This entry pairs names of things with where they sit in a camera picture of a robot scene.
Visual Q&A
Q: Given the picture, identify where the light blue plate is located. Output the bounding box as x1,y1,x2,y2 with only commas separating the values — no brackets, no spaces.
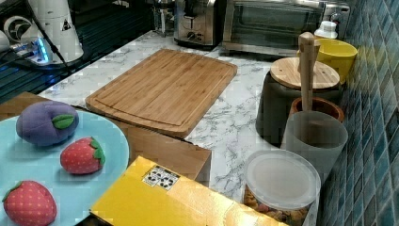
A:
0,111,129,226

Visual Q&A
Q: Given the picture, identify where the yellow bowl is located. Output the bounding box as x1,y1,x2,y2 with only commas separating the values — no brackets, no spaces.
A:
297,36,358,89

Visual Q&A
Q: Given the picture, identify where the stainless steel toaster oven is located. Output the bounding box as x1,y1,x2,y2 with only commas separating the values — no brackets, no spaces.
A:
222,0,350,57

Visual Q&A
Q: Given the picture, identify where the brown wooden mortar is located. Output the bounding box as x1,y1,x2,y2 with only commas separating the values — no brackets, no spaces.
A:
289,97,344,122

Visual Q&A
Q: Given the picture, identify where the clear snack jar white lid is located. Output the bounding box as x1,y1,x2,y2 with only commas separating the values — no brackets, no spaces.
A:
243,150,321,226

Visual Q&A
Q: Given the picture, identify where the red plush strawberry upper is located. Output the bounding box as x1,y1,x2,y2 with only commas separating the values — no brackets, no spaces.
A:
60,137,105,174

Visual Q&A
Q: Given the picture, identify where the frosted translucent cup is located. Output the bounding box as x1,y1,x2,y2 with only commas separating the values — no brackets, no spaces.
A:
281,111,348,184

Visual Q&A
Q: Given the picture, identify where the black cable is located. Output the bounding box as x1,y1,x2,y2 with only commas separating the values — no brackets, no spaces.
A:
24,0,74,76

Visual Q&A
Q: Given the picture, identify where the purple plush plum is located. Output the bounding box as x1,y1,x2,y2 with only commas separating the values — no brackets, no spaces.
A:
16,101,79,146

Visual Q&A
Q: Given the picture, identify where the yellow cardboard box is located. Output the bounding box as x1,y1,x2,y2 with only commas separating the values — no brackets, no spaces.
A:
90,156,287,226

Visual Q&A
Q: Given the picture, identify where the dark canister with bamboo lid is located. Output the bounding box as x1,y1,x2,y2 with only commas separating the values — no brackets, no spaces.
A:
256,57,341,147

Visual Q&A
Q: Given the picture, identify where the red plush strawberry lower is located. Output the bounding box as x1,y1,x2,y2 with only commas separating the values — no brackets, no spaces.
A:
2,181,57,226

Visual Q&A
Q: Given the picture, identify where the bamboo cutting board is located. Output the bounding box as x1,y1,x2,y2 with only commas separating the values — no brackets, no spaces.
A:
86,49,237,138

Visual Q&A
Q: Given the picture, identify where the red plush strawberry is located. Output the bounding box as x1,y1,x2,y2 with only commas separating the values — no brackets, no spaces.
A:
60,137,105,174
2,181,57,226

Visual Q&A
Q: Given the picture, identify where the glass jar behind toaster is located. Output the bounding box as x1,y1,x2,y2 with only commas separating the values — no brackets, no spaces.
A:
152,0,175,37

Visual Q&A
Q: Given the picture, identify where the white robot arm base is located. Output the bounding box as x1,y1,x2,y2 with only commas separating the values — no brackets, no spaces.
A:
1,0,84,66

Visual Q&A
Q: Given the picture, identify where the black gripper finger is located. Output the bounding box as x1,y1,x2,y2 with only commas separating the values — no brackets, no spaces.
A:
184,0,197,17

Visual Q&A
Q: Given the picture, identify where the wooden pestle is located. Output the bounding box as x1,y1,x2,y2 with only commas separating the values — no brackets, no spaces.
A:
298,32,320,111

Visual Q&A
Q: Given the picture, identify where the white capped bottle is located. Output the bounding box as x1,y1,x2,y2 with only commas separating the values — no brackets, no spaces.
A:
314,21,338,39

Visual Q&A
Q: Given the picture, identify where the wooden block under plate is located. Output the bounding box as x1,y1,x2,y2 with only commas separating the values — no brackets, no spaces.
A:
0,91,213,187

